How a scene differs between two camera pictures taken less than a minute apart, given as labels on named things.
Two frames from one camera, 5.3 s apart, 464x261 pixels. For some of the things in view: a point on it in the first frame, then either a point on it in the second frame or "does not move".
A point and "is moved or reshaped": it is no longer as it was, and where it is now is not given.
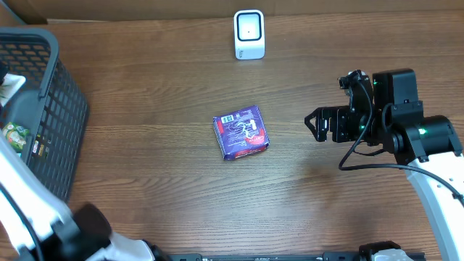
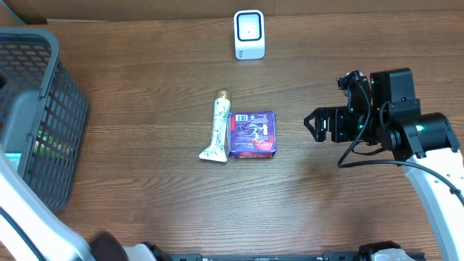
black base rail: (336, 256) does not move
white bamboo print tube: (9, 85) to (216, 151)
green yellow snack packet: (16, 135) to (47, 144)
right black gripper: (338, 115) does not move
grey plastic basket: (50, 105) does not move
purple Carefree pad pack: (241, 132) is moved or reshaped
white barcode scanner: (249, 41) does not move
